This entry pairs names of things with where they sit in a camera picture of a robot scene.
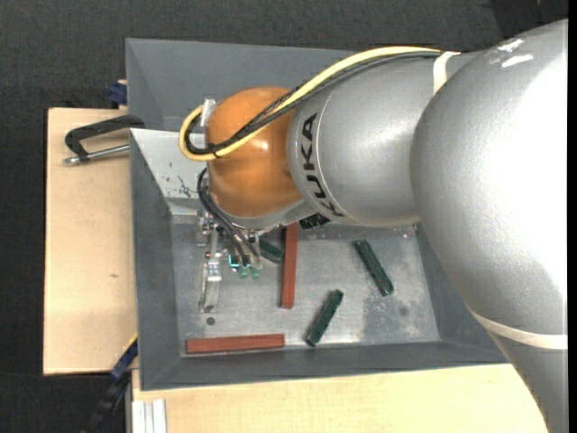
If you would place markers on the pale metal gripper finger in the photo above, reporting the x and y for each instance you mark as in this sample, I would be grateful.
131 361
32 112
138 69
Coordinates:
204 297
215 292

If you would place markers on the grey metal bin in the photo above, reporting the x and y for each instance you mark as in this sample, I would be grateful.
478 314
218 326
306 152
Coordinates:
252 296

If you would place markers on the red-brown flat block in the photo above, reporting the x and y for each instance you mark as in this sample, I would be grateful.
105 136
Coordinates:
234 344
289 269

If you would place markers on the dark green flat block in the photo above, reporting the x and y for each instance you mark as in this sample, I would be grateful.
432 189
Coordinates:
272 251
373 268
324 317

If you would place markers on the pale wood flat board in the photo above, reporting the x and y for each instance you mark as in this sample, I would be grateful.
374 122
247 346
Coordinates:
85 242

